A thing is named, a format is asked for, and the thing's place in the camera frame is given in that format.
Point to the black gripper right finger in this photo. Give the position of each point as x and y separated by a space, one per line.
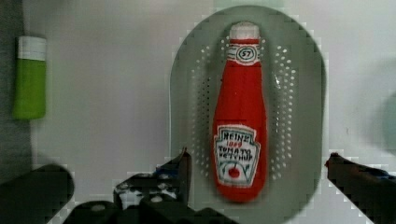
371 190

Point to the green white bottle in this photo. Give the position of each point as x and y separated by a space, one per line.
30 86

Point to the red ketchup bottle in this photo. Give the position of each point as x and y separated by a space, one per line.
239 132

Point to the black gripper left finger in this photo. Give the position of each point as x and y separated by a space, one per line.
172 179

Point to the grey-green oval strainer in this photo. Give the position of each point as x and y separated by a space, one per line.
293 83

